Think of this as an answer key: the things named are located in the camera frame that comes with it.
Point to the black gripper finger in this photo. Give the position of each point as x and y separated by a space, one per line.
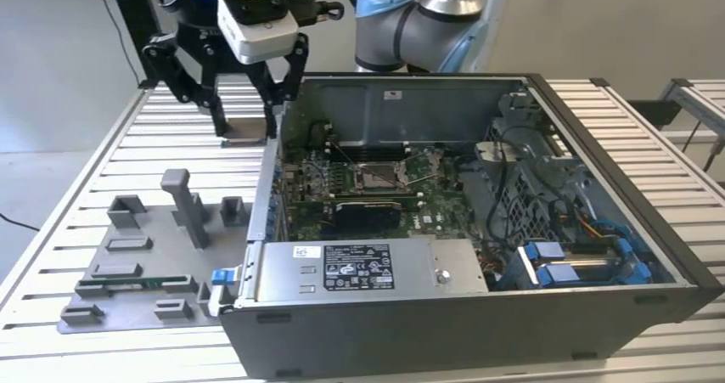
299 60
172 73

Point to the silver square CPU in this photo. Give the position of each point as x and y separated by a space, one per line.
247 130

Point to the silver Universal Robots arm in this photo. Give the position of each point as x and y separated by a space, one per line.
396 30

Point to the black RAM slot pair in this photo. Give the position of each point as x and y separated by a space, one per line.
373 195
368 147

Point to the CPU socket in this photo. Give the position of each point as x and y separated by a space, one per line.
379 175

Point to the small white case sticker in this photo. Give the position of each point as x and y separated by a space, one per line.
392 95

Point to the thin metal locking lever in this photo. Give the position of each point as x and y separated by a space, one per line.
344 153

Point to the black graphics card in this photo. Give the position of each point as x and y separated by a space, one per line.
365 219

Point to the grey plastic parts rack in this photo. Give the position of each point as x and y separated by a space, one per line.
164 255

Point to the green motherboard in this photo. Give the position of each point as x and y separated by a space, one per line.
441 217

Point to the blue and white latch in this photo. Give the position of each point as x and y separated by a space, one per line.
221 277

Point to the green RAM stick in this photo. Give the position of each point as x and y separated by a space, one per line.
147 282

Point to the silver power supply unit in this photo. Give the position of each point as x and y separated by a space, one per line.
283 272

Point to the grey metal disk bay cage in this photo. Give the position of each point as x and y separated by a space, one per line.
527 187

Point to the blue disk carrier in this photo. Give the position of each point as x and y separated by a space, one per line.
547 250
557 272

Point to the dark box behind table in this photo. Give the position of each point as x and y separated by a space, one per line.
652 113

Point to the black open PC case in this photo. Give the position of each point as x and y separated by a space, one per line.
431 336

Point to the aluminium slat side table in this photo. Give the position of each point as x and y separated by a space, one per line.
693 98

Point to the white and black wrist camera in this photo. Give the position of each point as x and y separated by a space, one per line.
260 39

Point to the black vertical frame post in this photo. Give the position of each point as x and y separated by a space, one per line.
133 9

